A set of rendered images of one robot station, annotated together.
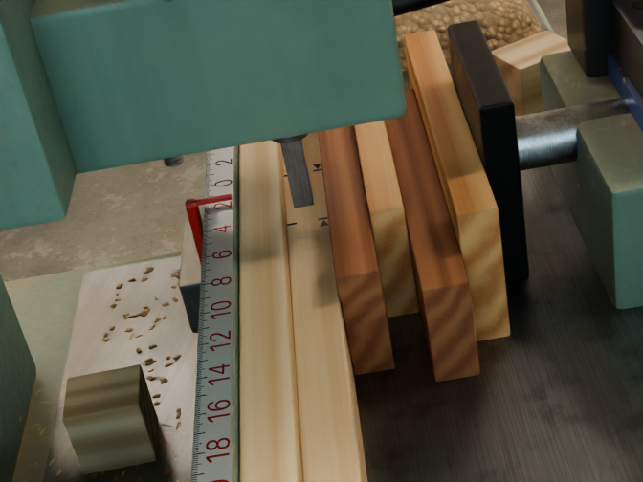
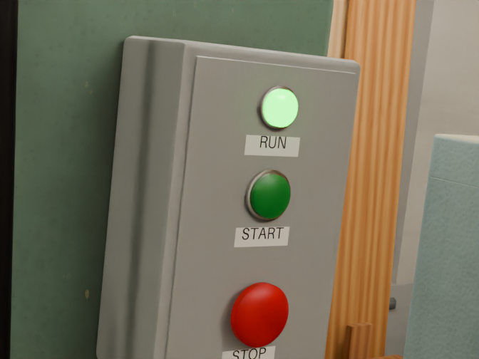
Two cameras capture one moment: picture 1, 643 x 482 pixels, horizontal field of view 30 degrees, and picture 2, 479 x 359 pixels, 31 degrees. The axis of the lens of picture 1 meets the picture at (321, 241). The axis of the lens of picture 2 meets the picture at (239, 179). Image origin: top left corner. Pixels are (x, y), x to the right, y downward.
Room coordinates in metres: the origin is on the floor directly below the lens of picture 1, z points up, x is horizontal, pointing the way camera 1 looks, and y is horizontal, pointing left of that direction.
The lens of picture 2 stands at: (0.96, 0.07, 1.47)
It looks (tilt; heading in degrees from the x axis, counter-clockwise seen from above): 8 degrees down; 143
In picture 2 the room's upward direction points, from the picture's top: 6 degrees clockwise
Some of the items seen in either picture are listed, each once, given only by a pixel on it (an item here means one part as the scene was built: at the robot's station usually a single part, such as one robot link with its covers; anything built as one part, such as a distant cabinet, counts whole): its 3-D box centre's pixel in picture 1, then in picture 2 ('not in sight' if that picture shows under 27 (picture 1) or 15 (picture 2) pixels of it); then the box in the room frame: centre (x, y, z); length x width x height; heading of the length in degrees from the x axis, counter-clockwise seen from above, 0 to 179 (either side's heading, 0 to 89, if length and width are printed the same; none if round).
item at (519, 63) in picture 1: (536, 74); not in sight; (0.61, -0.14, 0.92); 0.04 x 0.03 x 0.03; 111
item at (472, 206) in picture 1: (451, 169); not in sight; (0.49, -0.07, 0.93); 0.18 x 0.02 x 0.07; 177
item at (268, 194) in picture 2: not in sight; (271, 196); (0.65, 0.32, 1.42); 0.02 x 0.01 x 0.02; 87
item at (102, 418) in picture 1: (111, 419); not in sight; (0.50, 0.13, 0.82); 0.04 x 0.03 x 0.04; 90
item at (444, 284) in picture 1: (423, 219); not in sight; (0.47, -0.05, 0.92); 0.18 x 0.02 x 0.05; 177
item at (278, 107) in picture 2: not in sight; (281, 107); (0.65, 0.32, 1.46); 0.02 x 0.01 x 0.02; 87
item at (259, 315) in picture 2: not in sight; (259, 315); (0.66, 0.32, 1.36); 0.03 x 0.01 x 0.03; 87
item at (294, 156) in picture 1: (294, 153); not in sight; (0.46, 0.00, 0.97); 0.01 x 0.01 x 0.05; 87
